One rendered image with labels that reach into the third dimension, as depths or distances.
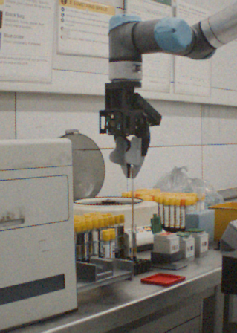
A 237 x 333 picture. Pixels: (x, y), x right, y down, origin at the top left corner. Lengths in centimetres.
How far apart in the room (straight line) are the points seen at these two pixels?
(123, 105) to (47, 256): 44
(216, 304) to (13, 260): 64
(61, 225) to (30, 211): 7
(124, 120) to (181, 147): 118
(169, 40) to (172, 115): 116
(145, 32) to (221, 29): 17
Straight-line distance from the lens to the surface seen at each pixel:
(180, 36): 118
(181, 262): 131
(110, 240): 118
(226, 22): 124
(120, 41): 124
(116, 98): 124
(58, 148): 93
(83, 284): 102
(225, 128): 269
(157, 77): 223
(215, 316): 138
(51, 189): 92
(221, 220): 161
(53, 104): 181
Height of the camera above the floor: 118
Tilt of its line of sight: 3 degrees down
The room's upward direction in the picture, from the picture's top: 1 degrees counter-clockwise
